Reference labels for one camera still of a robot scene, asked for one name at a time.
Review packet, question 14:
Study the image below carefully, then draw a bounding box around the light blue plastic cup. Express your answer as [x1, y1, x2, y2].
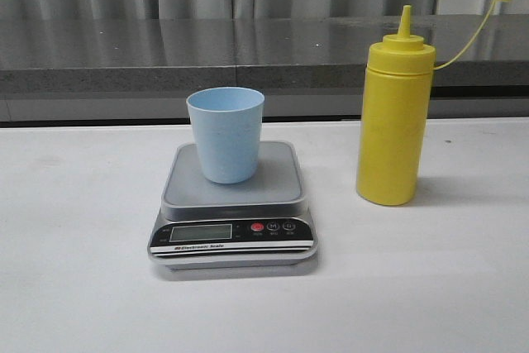
[186, 87, 265, 184]

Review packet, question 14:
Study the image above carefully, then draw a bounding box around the yellow squeeze bottle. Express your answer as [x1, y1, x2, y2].
[355, 0, 513, 207]

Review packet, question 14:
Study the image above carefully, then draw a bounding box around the silver electronic kitchen scale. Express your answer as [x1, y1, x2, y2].
[147, 141, 318, 270]

